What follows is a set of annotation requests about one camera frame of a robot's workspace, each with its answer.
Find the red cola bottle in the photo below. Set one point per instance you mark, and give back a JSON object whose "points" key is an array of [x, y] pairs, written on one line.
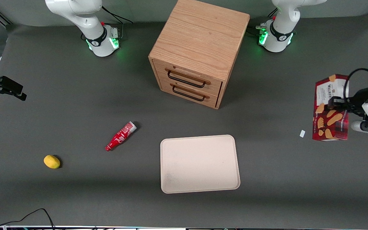
{"points": [[119, 137]]}

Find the yellow lemon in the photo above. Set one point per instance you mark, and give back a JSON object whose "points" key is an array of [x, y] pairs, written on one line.
{"points": [[51, 161]]}

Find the red cookie box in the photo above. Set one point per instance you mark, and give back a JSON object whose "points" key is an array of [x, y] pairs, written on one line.
{"points": [[329, 127]]}

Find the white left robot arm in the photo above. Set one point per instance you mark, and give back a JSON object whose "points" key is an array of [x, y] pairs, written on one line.
{"points": [[278, 38]]}

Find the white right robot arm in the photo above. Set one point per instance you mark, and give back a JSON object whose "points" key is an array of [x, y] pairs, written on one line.
{"points": [[99, 44]]}

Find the small white paper scrap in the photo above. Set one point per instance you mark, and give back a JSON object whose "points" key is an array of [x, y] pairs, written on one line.
{"points": [[302, 133]]}

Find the wooden two-drawer cabinet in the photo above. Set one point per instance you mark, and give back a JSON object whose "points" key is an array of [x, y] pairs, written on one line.
{"points": [[200, 35]]}

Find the beige rectangular tray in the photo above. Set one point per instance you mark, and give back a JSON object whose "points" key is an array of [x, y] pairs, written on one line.
{"points": [[199, 163]]}

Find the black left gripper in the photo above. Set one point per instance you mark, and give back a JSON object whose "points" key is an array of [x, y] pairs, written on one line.
{"points": [[359, 97]]}

